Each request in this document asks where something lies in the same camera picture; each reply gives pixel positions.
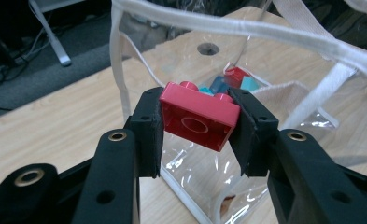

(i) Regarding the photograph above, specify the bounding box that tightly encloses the dark blue toy block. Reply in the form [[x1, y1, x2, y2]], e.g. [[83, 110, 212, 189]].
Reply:
[[209, 76, 230, 95]]

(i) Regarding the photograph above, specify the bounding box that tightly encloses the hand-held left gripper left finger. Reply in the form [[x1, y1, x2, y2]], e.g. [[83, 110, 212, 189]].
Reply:
[[72, 87, 165, 224]]

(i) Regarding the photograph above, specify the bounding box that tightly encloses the white metal stand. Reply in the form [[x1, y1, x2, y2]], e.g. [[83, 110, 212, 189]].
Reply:
[[28, 0, 89, 67]]

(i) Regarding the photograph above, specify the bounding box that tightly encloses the small red toy block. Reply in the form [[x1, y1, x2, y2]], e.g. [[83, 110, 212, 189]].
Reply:
[[223, 66, 250, 89]]

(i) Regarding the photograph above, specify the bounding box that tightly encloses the dark pink toy block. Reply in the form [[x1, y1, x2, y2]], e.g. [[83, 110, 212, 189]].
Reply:
[[158, 80, 241, 153]]

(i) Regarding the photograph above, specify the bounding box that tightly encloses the bundle of floor cables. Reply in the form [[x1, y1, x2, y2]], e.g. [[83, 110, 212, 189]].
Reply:
[[0, 27, 49, 91]]

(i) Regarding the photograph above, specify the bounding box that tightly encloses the light cyan toy block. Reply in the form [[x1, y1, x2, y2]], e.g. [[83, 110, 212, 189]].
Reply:
[[240, 76, 261, 92]]

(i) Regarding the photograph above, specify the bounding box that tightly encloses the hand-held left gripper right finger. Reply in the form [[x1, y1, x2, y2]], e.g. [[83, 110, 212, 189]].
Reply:
[[227, 88, 367, 224]]

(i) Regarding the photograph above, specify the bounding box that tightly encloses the clear plastic bag white trim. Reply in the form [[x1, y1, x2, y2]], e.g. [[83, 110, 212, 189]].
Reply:
[[109, 0, 367, 224]]

